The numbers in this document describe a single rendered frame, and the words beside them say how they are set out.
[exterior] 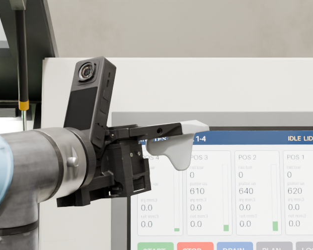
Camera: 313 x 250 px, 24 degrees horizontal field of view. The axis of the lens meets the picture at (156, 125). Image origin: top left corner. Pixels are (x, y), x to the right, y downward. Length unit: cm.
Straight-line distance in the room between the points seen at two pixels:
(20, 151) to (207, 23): 227
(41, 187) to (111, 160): 14
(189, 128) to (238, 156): 53
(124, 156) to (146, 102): 59
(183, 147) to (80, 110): 14
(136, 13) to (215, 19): 32
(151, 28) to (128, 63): 152
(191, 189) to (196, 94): 19
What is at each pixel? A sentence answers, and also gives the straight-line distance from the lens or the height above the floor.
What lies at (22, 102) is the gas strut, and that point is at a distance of 139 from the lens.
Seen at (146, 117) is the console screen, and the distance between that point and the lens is 139.
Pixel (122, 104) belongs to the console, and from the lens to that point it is 140.
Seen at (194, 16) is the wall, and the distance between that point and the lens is 292.
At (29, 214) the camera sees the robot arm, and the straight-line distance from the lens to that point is 70.
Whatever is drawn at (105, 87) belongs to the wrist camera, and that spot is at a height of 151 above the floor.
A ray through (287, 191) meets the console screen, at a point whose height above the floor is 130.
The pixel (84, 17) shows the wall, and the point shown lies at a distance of 298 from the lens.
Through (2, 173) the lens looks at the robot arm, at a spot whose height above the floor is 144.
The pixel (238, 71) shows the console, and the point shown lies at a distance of 142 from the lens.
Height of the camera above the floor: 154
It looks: 5 degrees down
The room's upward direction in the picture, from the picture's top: straight up
